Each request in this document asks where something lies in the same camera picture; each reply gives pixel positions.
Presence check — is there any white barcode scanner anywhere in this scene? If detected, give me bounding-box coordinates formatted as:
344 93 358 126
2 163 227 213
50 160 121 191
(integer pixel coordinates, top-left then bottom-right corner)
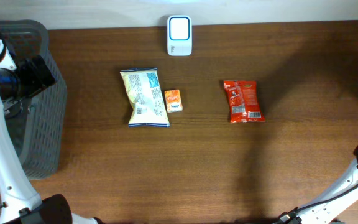
167 15 193 57

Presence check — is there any red snack bag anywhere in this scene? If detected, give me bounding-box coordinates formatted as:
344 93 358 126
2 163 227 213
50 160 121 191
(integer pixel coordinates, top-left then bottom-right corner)
223 80 265 124

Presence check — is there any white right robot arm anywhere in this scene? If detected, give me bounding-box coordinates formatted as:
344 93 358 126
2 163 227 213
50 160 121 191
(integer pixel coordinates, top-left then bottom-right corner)
276 146 358 224

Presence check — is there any grey plastic basket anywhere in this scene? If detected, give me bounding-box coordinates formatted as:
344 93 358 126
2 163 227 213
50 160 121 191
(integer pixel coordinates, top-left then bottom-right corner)
0 20 67 180

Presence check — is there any yellow snack bag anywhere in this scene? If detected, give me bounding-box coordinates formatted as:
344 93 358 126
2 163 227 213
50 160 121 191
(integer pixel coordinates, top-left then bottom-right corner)
120 68 170 128

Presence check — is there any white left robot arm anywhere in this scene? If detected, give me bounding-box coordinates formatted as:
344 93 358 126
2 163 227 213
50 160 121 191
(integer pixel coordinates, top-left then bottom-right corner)
0 20 99 223

